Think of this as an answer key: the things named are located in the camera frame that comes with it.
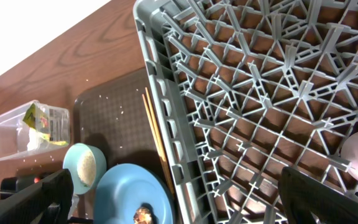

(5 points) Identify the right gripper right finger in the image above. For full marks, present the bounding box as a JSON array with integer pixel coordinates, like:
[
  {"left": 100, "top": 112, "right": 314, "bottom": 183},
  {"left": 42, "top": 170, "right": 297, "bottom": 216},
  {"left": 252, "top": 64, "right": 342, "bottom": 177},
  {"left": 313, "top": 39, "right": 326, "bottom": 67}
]
[{"left": 278, "top": 167, "right": 358, "bottom": 223}]

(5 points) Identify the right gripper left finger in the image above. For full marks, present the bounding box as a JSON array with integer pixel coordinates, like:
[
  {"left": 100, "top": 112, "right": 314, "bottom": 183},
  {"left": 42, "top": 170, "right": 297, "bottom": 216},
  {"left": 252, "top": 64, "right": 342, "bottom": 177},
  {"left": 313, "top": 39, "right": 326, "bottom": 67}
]
[{"left": 0, "top": 169, "right": 73, "bottom": 223}]

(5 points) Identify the orange carrot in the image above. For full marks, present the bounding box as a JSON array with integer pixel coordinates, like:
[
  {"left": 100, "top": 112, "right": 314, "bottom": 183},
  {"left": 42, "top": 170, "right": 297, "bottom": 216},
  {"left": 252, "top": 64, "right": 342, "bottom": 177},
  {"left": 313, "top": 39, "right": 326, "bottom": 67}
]
[{"left": 34, "top": 177, "right": 41, "bottom": 183}]

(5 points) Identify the white paper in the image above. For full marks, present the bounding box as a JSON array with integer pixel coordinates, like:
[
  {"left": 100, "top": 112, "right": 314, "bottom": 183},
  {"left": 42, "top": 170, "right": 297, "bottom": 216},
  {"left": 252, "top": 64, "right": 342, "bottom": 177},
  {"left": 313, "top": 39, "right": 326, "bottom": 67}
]
[{"left": 27, "top": 128, "right": 40, "bottom": 151}]

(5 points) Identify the blue plate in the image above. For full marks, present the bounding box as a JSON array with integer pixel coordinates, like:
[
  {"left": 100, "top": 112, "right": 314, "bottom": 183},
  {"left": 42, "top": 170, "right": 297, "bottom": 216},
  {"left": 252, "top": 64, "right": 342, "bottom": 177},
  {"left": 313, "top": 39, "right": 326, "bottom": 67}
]
[{"left": 93, "top": 164, "right": 176, "bottom": 224}]

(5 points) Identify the yellow green snack wrapper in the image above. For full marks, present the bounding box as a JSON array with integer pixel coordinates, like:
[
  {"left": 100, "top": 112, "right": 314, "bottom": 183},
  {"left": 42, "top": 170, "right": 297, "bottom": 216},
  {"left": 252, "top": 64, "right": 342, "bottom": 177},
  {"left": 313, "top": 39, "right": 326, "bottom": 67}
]
[{"left": 22, "top": 101, "right": 70, "bottom": 149}]

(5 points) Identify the brown food scrap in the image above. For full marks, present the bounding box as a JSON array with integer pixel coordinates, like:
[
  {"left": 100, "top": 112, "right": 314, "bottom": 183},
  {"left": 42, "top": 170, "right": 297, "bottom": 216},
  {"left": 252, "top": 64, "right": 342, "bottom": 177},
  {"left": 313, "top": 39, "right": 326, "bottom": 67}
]
[{"left": 133, "top": 207, "right": 154, "bottom": 224}]

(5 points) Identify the grey dishwasher rack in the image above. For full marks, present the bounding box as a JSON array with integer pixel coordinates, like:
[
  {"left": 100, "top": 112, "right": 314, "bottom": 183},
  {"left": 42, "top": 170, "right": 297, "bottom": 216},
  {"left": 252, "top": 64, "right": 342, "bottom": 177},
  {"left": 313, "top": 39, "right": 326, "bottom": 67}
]
[{"left": 133, "top": 0, "right": 358, "bottom": 223}]

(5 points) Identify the black plastic tray bin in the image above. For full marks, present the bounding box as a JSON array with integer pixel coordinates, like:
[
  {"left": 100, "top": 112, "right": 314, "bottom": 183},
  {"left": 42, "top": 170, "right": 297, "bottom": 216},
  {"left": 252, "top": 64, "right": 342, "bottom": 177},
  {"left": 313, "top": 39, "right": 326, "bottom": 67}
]
[{"left": 0, "top": 173, "right": 50, "bottom": 192}]

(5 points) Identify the light blue rice bowl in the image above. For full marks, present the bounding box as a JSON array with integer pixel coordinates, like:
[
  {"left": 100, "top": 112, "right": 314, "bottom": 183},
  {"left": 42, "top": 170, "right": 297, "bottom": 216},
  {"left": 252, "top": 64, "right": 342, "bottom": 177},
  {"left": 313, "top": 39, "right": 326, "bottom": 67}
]
[{"left": 63, "top": 143, "right": 107, "bottom": 195}]

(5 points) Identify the clear plastic bin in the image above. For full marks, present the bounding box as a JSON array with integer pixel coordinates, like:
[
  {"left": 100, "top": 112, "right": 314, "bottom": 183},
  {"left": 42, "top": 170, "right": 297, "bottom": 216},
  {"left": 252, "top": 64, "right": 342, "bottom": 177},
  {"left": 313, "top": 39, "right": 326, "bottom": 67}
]
[{"left": 0, "top": 100, "right": 68, "bottom": 161}]

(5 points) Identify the brown serving tray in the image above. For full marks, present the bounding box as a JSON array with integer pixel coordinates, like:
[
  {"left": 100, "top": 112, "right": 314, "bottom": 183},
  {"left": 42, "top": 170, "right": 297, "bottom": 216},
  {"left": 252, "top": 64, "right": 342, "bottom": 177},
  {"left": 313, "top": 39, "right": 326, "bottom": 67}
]
[{"left": 72, "top": 67, "right": 175, "bottom": 224}]

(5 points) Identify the left wooden chopstick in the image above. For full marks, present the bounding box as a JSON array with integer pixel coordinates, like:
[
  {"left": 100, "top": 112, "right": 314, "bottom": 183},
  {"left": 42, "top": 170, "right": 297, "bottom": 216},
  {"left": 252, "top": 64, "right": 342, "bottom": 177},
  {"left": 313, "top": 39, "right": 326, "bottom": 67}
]
[{"left": 141, "top": 93, "right": 175, "bottom": 197}]

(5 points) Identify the wooden chopstick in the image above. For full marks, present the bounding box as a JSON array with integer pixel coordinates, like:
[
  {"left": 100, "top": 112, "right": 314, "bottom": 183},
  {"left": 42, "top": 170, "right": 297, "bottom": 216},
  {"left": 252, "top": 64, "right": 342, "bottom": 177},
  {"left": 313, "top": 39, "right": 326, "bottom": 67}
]
[
  {"left": 141, "top": 93, "right": 175, "bottom": 197},
  {"left": 144, "top": 86, "right": 175, "bottom": 194}
]

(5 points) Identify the right wooden chopstick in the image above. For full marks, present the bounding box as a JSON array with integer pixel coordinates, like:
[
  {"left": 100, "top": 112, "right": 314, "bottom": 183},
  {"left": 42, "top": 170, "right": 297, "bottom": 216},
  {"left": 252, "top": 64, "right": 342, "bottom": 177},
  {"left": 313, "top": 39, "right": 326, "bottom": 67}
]
[{"left": 144, "top": 86, "right": 175, "bottom": 194}]

